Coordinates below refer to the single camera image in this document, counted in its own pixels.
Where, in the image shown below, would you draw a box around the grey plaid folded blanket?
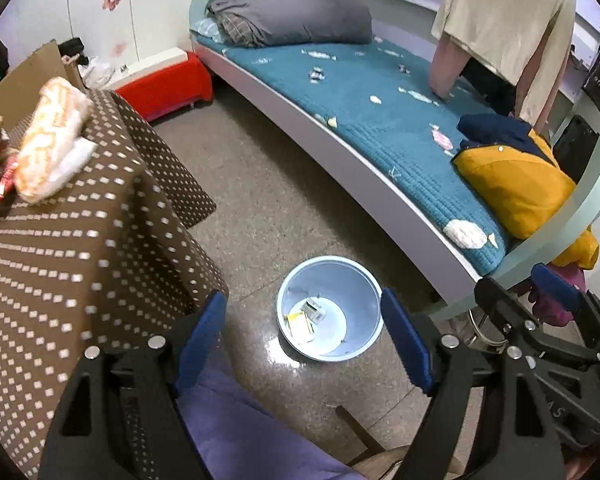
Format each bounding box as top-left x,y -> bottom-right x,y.
216,12 -> 261,48

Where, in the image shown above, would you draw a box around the black hanging garment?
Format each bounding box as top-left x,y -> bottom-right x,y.
460,55 -> 518,116

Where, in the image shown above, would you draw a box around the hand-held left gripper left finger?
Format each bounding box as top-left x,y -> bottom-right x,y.
37,290 -> 228,480

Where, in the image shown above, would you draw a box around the cardboard box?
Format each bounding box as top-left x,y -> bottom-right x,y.
0,39 -> 88,133

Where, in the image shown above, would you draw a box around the magenta garment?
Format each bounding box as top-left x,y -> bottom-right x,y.
517,260 -> 588,327

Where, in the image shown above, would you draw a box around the black fabric bag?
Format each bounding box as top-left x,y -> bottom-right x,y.
552,115 -> 600,181

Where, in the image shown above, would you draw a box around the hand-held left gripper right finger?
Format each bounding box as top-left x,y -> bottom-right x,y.
380,287 -> 566,480

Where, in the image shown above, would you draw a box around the wooden chair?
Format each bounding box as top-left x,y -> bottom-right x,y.
335,405 -> 461,480

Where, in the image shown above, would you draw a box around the white wardrobe doors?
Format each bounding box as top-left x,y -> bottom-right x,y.
0,0 -> 221,91

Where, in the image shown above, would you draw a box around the yellow navy jacket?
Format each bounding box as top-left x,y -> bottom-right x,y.
452,112 -> 600,271

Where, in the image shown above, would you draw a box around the light blue waste bin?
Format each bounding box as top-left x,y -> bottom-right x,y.
276,255 -> 384,363

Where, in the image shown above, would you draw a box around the light blue pillow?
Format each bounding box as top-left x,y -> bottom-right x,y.
191,17 -> 223,41

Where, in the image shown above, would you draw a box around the white plastic bag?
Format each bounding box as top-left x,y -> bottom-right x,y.
82,55 -> 118,91

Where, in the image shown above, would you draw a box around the teal quilted bedspread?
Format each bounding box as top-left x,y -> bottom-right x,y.
192,35 -> 511,277

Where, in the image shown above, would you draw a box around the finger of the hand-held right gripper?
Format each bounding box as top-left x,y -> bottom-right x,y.
531,263 -> 600,353
474,277 -> 588,361

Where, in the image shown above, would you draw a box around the beige hanging sweater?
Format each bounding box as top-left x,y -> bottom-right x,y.
430,0 -> 578,126

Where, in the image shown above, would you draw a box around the bed with teal quilt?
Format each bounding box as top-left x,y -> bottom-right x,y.
187,0 -> 600,323

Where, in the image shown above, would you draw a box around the pink hanging garment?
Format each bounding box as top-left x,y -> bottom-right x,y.
429,30 -> 476,103

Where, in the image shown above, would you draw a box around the brown polka dot tablecloth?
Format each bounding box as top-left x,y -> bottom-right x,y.
0,89 -> 229,478

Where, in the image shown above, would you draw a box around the yellow white packet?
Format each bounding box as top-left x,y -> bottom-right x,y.
284,310 -> 317,345

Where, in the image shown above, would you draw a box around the white small carton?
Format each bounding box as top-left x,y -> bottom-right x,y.
302,297 -> 328,323

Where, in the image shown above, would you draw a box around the chrome stool base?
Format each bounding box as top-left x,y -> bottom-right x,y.
467,305 -> 511,351

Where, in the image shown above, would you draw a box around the red covered bench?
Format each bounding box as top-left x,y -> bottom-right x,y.
114,47 -> 215,122

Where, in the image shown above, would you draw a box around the orange white patterned packet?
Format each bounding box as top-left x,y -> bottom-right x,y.
15,77 -> 98,205

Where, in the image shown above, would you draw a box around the white bed frame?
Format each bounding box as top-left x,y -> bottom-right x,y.
189,30 -> 486,308

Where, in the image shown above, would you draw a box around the red shiny wrapper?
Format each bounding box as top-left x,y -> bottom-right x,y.
0,152 -> 21,211

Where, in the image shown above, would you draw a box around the person's purple trouser leg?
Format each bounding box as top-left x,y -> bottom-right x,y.
172,345 -> 366,480

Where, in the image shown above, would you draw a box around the grey folded duvet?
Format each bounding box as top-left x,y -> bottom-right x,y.
206,0 -> 375,48

